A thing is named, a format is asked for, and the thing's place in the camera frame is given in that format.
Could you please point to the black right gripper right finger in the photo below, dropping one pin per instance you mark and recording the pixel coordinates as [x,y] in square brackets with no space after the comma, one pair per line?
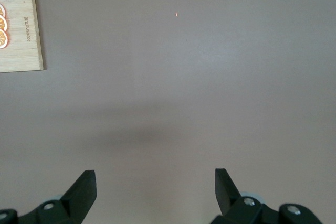
[231,200]

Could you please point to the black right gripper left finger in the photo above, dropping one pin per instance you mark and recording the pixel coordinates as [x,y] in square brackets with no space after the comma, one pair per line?
[76,197]

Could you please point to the brown table mat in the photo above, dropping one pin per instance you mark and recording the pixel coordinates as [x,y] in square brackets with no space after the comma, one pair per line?
[183,90]

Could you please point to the toy orange slice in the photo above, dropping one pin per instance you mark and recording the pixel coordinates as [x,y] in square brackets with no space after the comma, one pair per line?
[3,39]

